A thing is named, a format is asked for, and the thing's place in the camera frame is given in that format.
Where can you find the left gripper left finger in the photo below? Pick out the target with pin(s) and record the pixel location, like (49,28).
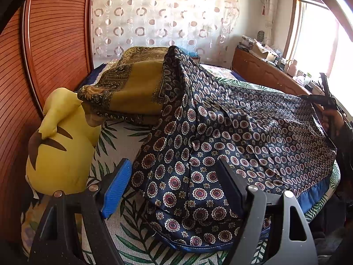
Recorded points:
(112,187)

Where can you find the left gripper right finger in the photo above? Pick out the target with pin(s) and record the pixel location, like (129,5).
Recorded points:
(235,188)

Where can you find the navy patterned silk garment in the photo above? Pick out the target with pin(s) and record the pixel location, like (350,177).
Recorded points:
(272,140)

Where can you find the person's right hand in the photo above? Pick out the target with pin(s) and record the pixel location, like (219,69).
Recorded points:
(332,122)

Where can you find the pink bottle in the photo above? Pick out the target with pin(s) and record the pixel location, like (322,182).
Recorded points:
(292,68)

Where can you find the palm leaf bed sheet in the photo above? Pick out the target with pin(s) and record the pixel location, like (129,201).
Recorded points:
(73,231)

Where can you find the yellow pikachu plush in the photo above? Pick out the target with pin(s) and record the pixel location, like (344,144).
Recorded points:
(61,150)

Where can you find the open cardboard box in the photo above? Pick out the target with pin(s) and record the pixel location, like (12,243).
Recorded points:
(263,51)

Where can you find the wooden sideboard cabinet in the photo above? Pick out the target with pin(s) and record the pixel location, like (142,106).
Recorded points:
(255,71)

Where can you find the mustard patterned folded blanket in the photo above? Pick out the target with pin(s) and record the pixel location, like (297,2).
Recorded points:
(129,89)

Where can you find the floral bed quilt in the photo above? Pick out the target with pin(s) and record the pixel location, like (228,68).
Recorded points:
(219,71)

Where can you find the white side curtain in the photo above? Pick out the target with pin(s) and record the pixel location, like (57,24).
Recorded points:
(270,15)

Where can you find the blue tissue box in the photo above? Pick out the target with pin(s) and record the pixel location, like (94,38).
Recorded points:
(192,54)

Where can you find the circle patterned sheer curtain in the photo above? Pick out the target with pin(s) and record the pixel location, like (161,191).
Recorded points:
(202,26)

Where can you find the wooden louvered wardrobe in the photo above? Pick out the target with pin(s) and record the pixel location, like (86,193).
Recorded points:
(44,45)

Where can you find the window with wooden frame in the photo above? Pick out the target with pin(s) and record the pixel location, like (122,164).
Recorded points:
(319,44)

